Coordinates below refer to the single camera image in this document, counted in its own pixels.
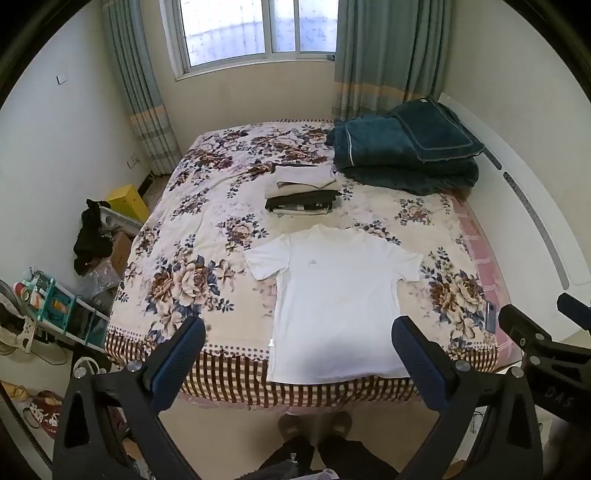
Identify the black cloth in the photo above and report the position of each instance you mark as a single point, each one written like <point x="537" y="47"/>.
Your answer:
<point x="90" y="235"/>

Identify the folded beige clothes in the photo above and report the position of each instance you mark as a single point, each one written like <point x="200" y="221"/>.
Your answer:
<point x="300" y="177"/>

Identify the teal shelf rack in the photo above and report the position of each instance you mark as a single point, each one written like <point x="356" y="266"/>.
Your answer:
<point x="64" y="309"/>

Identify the wall socket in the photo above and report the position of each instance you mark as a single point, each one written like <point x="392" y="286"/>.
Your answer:
<point x="133" y="160"/>

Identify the cardboard box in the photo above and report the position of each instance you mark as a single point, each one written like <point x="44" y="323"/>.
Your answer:
<point x="122" y="254"/>

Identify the white T-shirt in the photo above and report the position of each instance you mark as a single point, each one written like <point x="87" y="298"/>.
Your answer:
<point x="332" y="300"/>

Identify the smartphone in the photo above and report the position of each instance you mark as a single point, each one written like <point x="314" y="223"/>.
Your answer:
<point x="491" y="317"/>

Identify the person's left leg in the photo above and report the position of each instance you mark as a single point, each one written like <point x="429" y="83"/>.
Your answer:
<point x="291" y="459"/>

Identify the wide teal striped curtain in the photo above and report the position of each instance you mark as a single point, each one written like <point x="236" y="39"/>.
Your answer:
<point x="388" y="55"/>

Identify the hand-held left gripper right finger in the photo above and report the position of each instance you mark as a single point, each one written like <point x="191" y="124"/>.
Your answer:
<point x="415" y="367"/>

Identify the yellow box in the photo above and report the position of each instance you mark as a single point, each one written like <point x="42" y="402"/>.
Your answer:
<point x="129" y="201"/>

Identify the narrow teal striped curtain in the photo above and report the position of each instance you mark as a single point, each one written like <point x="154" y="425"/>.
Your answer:
<point x="138" y="92"/>

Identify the clear plastic bag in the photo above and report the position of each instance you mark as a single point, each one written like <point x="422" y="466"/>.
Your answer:
<point x="99" y="281"/>

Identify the white fan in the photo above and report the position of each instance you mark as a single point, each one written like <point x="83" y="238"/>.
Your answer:
<point x="11" y="323"/>

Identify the wall switch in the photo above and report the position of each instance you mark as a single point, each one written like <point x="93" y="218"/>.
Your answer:
<point x="61" y="79"/>

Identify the teal folded quilt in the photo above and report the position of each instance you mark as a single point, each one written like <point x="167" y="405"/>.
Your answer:
<point x="392" y="147"/>

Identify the red patterned bag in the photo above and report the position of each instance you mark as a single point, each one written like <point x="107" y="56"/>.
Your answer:
<point x="44" y="413"/>

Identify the white plastic rack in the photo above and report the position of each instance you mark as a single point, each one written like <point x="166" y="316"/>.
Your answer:
<point x="122" y="222"/>

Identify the folded black clothes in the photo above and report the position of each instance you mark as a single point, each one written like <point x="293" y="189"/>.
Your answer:
<point x="300" y="201"/>

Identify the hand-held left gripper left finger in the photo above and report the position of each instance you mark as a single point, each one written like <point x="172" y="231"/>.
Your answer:
<point x="178" y="369"/>

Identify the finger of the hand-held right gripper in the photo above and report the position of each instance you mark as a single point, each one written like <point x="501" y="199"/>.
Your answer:
<point x="517" y="323"/>
<point x="575" y="309"/>

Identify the pink bed sheet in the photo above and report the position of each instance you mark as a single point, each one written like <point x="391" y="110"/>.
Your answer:
<point x="480" y="249"/>

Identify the brown slipper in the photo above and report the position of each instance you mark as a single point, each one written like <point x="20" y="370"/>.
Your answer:
<point x="336" y="424"/>
<point x="294" y="427"/>

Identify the person's right forearm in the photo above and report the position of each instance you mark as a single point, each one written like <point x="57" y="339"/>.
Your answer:
<point x="570" y="438"/>

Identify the white headboard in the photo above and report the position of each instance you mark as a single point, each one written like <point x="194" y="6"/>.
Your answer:
<point x="531" y="184"/>

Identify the window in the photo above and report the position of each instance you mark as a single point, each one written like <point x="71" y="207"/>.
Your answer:
<point x="231" y="32"/>

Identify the floral bed blanket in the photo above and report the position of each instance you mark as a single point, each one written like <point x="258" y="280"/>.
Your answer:
<point x="198" y="230"/>

